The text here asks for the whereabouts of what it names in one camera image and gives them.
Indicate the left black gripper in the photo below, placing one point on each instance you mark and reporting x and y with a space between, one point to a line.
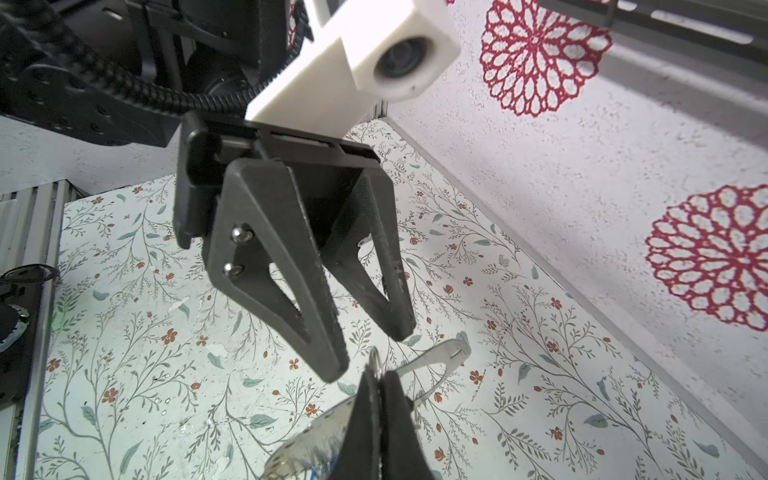
252 162

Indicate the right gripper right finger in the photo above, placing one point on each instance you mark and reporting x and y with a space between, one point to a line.
401 456

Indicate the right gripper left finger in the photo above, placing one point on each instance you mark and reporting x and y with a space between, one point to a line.
358 458

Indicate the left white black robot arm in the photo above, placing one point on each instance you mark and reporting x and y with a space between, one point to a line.
363 251

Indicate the black slotted wall shelf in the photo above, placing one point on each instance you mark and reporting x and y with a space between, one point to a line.
730 33

